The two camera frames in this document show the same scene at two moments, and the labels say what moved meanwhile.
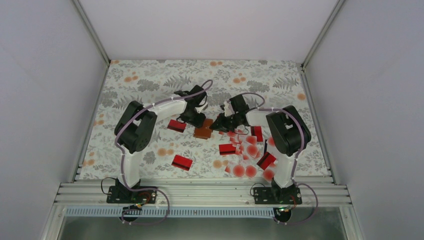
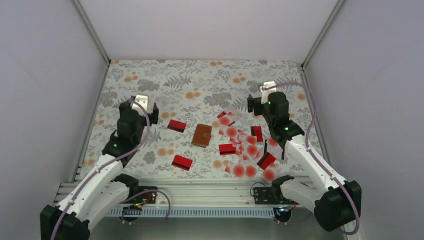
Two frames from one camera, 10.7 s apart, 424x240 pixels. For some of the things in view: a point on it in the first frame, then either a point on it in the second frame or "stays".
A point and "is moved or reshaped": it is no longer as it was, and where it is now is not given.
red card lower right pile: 265,162 stays
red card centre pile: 225,149 stays
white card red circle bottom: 250,172 stays
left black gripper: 198,123 → 153,116
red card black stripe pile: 256,131 stays
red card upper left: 177,126 stays
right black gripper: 220,125 → 255,101
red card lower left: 182,162 stays
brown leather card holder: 204,132 is moved or reshaped
